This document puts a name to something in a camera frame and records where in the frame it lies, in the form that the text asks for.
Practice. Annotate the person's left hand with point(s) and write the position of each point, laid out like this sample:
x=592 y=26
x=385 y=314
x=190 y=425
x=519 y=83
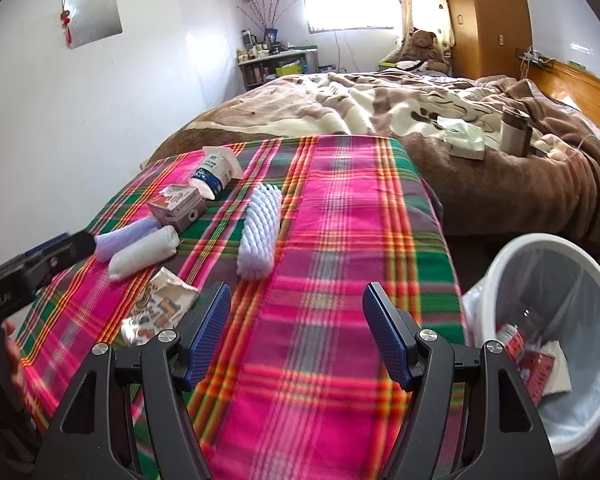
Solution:
x=14 y=360

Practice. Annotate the patterned cardboard box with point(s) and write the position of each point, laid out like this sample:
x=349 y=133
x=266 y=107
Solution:
x=537 y=377

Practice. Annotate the bed with brown blanket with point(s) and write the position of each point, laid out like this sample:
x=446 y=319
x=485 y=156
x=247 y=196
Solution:
x=380 y=100

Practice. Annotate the purple towel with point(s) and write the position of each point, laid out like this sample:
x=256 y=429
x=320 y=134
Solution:
x=125 y=237

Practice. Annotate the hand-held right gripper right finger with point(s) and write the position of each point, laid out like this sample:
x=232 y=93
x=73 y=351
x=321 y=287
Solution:
x=385 y=340

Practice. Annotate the cluttered side shelf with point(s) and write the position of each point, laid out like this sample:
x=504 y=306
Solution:
x=280 y=67

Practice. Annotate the small printed cardboard box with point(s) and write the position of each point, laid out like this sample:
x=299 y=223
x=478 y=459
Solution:
x=175 y=207

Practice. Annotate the pink green plaid cloth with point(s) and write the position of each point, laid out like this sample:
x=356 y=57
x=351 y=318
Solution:
x=330 y=260

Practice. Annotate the brown teddy bear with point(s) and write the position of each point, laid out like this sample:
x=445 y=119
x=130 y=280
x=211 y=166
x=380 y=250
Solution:
x=422 y=42

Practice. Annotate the blue white carton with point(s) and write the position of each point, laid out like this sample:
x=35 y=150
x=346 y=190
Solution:
x=212 y=175

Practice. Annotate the printed wrapper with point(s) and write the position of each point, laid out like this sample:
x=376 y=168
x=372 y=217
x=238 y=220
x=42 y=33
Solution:
x=155 y=305

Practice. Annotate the tissue pack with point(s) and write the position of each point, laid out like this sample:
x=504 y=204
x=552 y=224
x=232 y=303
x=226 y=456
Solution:
x=462 y=140

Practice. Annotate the long white ointment box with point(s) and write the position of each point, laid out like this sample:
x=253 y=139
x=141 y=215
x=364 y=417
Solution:
x=557 y=367

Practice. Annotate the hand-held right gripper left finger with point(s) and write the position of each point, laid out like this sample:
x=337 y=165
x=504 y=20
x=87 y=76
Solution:
x=210 y=335

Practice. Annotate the silver wall sheet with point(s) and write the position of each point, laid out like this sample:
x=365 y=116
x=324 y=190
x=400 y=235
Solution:
x=92 y=17

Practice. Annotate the wooden wardrobe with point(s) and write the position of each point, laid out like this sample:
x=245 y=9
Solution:
x=485 y=20

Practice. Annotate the vase of bare branches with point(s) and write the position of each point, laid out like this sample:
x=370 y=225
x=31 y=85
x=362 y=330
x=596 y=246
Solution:
x=269 y=25

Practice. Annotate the window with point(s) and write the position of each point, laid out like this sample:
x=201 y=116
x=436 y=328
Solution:
x=350 y=7

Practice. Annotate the white foam sleeve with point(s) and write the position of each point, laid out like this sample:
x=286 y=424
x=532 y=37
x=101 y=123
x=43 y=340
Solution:
x=140 y=255

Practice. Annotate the red hanging ornament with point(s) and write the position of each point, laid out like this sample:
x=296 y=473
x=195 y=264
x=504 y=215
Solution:
x=66 y=22

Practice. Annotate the wall shelf with chargers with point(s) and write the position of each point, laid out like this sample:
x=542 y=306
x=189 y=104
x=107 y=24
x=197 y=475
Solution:
x=532 y=55

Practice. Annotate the large lavender foam net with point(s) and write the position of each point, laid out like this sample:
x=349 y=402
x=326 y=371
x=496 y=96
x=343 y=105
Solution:
x=257 y=235

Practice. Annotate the wooden headboard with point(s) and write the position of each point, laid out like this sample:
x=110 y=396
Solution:
x=580 y=85

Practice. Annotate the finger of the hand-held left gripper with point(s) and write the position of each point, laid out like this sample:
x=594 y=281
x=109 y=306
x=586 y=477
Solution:
x=75 y=247
x=45 y=247

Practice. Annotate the white trash bin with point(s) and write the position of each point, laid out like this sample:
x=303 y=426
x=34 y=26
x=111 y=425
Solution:
x=580 y=285

